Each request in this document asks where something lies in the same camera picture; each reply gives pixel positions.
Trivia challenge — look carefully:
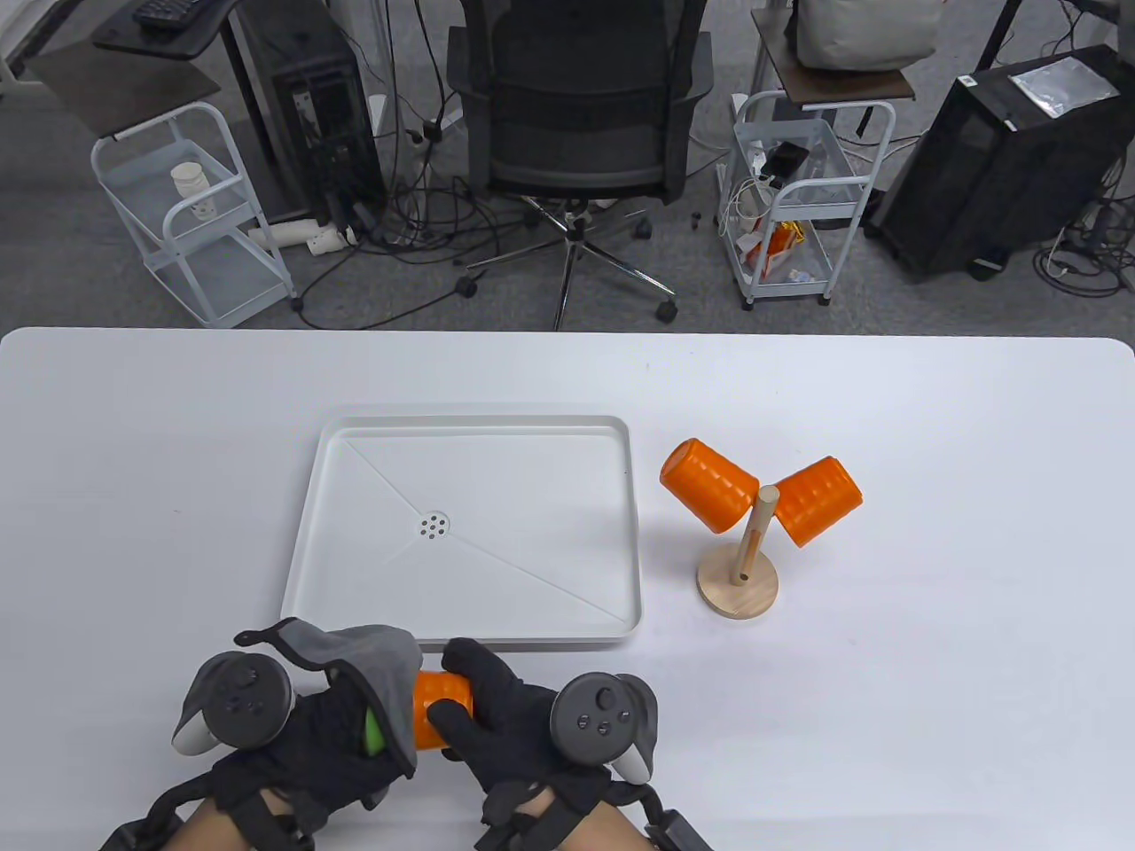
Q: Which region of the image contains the dark wooden side table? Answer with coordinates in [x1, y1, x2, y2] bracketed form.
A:
[25, 40, 223, 141]
[752, 7, 916, 112]

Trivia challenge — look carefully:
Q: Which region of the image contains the orange snack packet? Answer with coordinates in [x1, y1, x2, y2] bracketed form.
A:
[745, 222, 806, 277]

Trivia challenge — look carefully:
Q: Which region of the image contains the grey and white right controller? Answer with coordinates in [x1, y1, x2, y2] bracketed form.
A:
[550, 674, 660, 785]

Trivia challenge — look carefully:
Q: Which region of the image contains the black computer tower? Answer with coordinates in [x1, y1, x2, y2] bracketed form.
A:
[865, 44, 1135, 281]
[220, 0, 387, 227]

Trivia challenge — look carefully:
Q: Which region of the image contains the white rolling cart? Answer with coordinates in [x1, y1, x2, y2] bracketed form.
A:
[716, 90, 896, 309]
[90, 101, 304, 329]

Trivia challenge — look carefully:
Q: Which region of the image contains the black keyboard shelf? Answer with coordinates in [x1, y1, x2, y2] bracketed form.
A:
[93, 0, 240, 61]

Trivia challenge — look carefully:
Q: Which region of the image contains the wooden cup rack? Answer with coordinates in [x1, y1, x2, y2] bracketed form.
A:
[696, 485, 781, 621]

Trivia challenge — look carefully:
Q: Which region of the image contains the black braided cable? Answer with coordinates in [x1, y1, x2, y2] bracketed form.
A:
[102, 771, 231, 851]

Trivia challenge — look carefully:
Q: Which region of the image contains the black desk leg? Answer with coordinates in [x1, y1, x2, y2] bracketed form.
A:
[975, 0, 1034, 74]

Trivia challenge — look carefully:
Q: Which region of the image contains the person's left forearm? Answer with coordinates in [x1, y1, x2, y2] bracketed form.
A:
[182, 793, 294, 851]

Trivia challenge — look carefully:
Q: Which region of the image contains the grey and white controller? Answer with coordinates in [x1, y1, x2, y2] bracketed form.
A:
[172, 652, 295, 756]
[550, 674, 660, 785]

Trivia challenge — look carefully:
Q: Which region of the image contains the orange plastic cup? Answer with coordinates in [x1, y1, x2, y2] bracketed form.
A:
[660, 439, 762, 534]
[412, 671, 480, 753]
[775, 457, 865, 550]

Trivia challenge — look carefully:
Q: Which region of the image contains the beige fabric bag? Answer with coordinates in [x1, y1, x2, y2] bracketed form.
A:
[785, 0, 941, 72]

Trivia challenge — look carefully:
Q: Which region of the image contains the green hand towel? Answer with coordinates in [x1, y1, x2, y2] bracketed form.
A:
[235, 618, 424, 781]

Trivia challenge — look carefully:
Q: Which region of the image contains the black forearm sensor box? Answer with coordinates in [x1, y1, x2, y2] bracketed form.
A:
[643, 802, 715, 851]

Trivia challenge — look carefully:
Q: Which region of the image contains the tangle of black cables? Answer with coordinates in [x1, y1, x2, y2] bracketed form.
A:
[1033, 160, 1135, 298]
[297, 133, 533, 329]

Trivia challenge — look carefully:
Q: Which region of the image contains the black office chair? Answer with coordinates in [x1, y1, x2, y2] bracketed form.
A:
[446, 0, 715, 331]

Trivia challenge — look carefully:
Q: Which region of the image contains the white plastic tray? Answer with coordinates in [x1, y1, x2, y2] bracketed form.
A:
[280, 415, 643, 654]

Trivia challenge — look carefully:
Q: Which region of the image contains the silver foil bag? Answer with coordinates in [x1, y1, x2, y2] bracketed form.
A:
[1009, 55, 1120, 118]

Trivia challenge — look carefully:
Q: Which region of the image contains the person's right hand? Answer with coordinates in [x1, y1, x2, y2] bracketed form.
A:
[428, 637, 622, 825]

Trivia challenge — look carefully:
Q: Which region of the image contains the white tube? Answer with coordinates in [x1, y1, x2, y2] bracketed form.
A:
[247, 220, 356, 258]

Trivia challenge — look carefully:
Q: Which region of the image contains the black keyboard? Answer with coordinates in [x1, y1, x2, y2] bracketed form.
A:
[133, 0, 207, 32]

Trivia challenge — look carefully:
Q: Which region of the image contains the grey and white left controller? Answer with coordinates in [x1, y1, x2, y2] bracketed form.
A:
[172, 652, 295, 756]

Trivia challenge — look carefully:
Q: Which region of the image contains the person's left hand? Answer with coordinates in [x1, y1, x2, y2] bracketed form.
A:
[213, 669, 418, 839]

